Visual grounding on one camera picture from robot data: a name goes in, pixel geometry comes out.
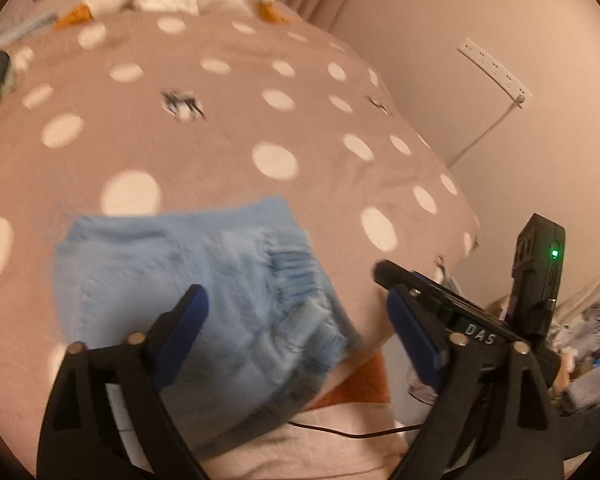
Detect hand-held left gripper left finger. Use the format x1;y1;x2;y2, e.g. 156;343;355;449
36;284;210;480

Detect white power strip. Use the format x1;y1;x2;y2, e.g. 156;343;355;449
456;36;533;107

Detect pink bed sheet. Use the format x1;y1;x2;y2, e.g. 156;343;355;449
200;402;416;480

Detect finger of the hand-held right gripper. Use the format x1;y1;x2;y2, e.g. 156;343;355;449
372;259;461;333

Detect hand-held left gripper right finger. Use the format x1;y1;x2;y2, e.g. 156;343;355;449
386;290;566;480

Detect orange fleece cloth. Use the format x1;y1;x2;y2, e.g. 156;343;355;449
307;350;392;408

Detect thin black cable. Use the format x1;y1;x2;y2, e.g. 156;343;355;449
285;420;426;440

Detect pile of clothes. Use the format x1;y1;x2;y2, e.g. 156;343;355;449
545;260;600;411

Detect light blue pants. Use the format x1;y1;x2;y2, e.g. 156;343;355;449
54;196;366;461

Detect polka dot deer blanket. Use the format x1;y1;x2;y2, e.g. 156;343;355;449
0;7;481;461

